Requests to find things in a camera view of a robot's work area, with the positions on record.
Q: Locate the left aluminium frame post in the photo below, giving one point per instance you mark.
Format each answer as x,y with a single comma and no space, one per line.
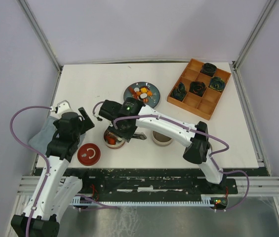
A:
39,32

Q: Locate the aluminium frame post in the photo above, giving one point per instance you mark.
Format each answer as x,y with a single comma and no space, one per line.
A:
259,24
39,32

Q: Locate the orange black rolled napkin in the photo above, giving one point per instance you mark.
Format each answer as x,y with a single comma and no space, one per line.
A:
198,88

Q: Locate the fried chicken piece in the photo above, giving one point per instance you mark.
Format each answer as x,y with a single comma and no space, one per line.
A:
110,140

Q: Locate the red lunch box lid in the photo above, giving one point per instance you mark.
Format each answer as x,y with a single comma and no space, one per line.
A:
88,154

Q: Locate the beige lunch box bowl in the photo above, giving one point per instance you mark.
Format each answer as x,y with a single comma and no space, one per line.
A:
160,139

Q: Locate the black white sushi roll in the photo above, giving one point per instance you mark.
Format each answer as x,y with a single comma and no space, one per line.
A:
143,96

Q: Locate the blue rolled napkin left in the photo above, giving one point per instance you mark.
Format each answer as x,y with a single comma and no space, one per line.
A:
179,92

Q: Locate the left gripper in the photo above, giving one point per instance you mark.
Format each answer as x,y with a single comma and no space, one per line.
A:
85,124

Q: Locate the green rolled napkin right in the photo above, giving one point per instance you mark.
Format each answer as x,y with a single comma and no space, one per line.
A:
217,84

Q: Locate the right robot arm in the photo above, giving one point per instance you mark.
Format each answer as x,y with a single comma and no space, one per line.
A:
132,114

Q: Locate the right aluminium frame post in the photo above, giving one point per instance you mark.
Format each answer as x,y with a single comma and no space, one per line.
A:
259,24

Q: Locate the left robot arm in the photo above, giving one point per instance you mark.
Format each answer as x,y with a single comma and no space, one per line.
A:
42,215

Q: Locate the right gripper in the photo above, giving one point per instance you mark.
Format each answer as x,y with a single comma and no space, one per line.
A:
127,136

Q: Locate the yellow food cube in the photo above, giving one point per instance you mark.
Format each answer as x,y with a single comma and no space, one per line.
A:
149,93

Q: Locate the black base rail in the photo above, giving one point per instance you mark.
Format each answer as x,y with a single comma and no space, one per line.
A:
149,184

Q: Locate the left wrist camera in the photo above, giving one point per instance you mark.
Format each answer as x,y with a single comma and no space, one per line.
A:
59,109

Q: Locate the red steel lunch bowl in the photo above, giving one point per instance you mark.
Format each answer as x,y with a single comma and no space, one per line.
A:
118,143

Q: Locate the blue ceramic food plate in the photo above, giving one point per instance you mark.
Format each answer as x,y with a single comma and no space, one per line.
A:
144,92

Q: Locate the wooden compartment tray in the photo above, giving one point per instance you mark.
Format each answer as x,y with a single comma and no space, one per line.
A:
201,106

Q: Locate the light blue cloth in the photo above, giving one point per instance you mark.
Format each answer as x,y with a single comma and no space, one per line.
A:
39,138

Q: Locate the dark rolled napkin top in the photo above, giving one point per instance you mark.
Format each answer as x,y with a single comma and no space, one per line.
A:
208,69

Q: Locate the metal tongs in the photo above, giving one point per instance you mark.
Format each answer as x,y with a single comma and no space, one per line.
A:
138,136

